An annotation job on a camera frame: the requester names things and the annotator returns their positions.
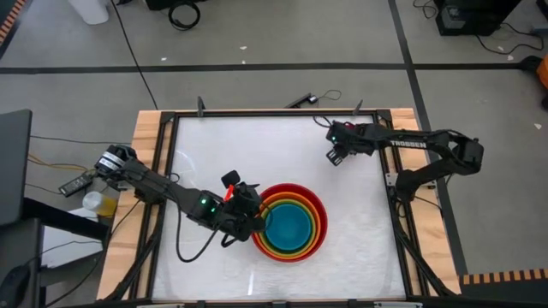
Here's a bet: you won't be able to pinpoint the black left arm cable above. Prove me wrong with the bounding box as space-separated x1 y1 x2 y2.
173 173 223 264

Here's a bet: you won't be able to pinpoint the coiled black cable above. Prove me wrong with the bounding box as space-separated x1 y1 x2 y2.
167 0 202 32

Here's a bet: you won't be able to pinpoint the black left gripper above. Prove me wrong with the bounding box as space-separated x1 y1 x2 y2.
220 181 267 243

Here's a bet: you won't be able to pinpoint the green plastic bowl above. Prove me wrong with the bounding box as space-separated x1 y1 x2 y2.
261 200 315 254

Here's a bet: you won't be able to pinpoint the white bucket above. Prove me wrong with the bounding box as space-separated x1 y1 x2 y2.
68 0 110 26

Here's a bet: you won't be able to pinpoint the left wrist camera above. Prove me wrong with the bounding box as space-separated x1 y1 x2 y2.
220 169 241 189

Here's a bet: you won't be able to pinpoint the orange plastic bowl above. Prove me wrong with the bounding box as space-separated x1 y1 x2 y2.
255 190 323 260

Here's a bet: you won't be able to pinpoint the nested rainbow coloured bowls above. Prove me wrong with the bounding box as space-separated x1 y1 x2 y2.
251 182 329 264

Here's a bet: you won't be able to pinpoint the orange object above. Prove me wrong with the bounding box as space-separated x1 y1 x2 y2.
537 55 548 90

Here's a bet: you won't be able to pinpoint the blue plastic bowl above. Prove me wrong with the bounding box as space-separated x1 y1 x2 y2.
264 203 313 252

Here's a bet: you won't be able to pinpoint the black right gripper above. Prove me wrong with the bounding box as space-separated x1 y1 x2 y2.
325 121 378 167

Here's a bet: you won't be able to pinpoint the black power adapter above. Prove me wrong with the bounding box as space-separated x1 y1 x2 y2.
58 173 94 198

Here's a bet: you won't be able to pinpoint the black monitor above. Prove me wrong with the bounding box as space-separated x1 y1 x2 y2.
0 109 33 228

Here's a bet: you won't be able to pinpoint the black floor equipment box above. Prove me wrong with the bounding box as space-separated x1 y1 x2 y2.
434 0 521 37

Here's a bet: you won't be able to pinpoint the yellow plastic bowl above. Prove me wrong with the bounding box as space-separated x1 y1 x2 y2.
259 197 318 257

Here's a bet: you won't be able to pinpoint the white paper sheet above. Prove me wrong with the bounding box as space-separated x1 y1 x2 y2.
40 207 110 270

